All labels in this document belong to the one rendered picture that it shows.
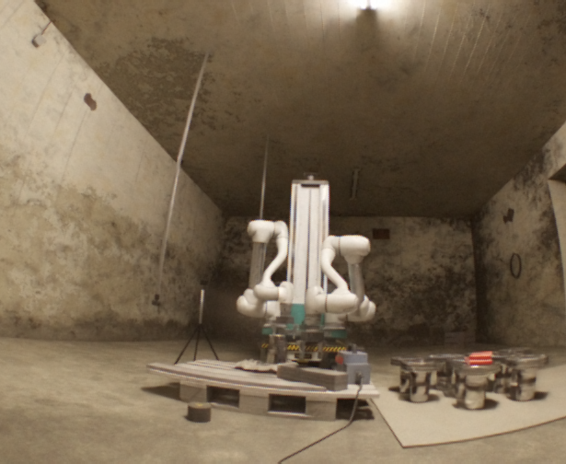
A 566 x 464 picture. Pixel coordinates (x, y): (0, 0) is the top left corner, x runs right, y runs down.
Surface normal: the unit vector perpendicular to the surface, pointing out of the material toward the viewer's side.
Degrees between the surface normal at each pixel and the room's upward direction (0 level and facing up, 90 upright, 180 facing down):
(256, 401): 90
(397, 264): 90
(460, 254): 90
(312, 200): 90
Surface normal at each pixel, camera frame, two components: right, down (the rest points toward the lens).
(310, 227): -0.07, -0.29
